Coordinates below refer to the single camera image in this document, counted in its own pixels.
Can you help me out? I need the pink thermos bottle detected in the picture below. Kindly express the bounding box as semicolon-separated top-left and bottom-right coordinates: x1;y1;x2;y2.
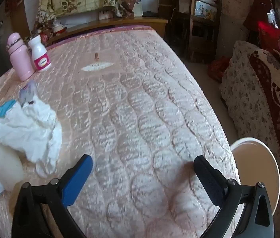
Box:
6;33;35;81

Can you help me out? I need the dark red patterned blanket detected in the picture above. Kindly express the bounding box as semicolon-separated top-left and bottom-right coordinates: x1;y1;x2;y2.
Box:
249;51;280;228

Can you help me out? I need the blue wrapper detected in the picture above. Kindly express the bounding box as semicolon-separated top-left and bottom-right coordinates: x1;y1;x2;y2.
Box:
0;100;17;122

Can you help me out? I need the dark wooden chair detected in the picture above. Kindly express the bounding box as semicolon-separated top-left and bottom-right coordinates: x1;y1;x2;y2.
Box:
171;0;223;62

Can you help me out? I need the red cloth on floor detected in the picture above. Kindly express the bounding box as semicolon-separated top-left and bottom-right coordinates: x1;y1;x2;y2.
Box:
207;57;231;82

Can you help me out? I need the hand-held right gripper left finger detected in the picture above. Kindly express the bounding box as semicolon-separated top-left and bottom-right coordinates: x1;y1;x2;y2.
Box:
11;154;93;238

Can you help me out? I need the silver blister wrapper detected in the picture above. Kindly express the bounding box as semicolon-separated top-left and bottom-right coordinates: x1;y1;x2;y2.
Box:
19;81;38;106

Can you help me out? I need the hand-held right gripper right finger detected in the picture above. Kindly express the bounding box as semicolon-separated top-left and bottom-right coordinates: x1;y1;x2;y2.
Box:
194;155;275;238

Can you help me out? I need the crumpled white tissue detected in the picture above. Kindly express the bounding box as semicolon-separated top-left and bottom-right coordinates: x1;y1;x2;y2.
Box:
0;97;63;178

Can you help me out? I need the sofa with cream floral cover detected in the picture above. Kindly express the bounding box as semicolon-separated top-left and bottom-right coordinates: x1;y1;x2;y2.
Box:
219;40;280;238

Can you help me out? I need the pink quilted bed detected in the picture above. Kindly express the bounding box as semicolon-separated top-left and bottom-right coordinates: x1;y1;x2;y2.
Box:
0;25;244;238

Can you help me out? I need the white round bin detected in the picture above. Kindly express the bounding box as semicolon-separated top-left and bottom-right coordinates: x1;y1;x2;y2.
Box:
230;137;280;216

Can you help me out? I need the red white ornament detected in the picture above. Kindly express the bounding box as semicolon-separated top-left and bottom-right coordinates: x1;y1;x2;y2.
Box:
53;22;67;33

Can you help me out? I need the red plastic bag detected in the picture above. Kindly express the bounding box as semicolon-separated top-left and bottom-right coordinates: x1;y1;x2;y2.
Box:
257;21;280;50

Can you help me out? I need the white pill bottle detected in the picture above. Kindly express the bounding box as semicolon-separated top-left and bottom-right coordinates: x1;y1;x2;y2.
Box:
28;35;52;73

